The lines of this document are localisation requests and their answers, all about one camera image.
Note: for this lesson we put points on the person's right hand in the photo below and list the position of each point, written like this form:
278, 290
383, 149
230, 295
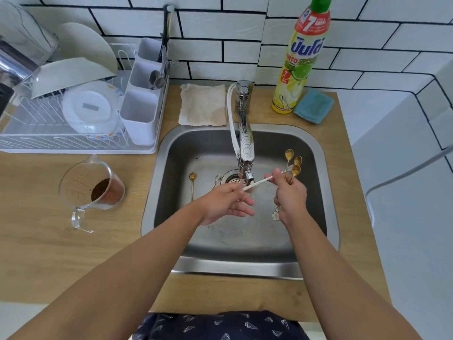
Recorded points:
292, 200

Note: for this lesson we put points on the person's right thumb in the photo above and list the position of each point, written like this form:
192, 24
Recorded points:
275, 177

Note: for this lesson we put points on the person's left thumb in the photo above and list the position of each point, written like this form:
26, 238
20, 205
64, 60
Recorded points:
236, 187

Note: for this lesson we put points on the person's left forearm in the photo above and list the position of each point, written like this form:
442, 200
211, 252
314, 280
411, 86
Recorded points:
124, 279

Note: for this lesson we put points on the brown coffee grounds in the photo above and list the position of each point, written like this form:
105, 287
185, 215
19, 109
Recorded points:
108, 192

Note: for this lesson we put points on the clear plastic jug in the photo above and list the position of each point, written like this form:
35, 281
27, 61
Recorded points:
21, 31

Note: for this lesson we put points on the stainless steel sink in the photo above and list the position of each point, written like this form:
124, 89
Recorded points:
219, 244

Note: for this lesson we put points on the person's right forearm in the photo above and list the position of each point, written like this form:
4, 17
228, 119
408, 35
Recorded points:
336, 279

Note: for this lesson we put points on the metal sink drain strainer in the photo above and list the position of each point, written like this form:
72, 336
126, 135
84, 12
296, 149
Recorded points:
231, 179

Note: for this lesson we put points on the navy patterned shorts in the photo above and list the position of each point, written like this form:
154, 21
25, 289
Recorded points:
219, 327

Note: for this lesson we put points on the chrome faucet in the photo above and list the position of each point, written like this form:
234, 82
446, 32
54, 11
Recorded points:
246, 141

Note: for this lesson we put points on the yellow dish soap bottle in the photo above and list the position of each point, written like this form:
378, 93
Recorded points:
300, 67

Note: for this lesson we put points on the white appliance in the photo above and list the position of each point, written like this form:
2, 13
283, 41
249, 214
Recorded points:
407, 208

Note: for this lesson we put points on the white plate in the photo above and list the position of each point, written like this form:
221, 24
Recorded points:
83, 42

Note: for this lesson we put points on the white bowl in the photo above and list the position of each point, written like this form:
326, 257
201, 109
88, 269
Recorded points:
67, 74

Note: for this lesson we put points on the blue cloth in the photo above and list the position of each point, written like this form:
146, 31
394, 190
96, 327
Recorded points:
314, 106

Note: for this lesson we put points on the beige dish cloth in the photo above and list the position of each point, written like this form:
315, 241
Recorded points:
203, 106

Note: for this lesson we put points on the person's left hand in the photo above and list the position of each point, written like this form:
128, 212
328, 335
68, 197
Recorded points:
219, 205

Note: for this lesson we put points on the clear measuring cup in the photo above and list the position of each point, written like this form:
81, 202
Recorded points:
79, 187

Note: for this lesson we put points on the white plastic cutlery holder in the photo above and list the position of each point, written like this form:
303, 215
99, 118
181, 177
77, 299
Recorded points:
139, 113

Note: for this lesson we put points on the small silver spoon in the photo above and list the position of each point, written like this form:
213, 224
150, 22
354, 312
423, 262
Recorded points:
216, 179

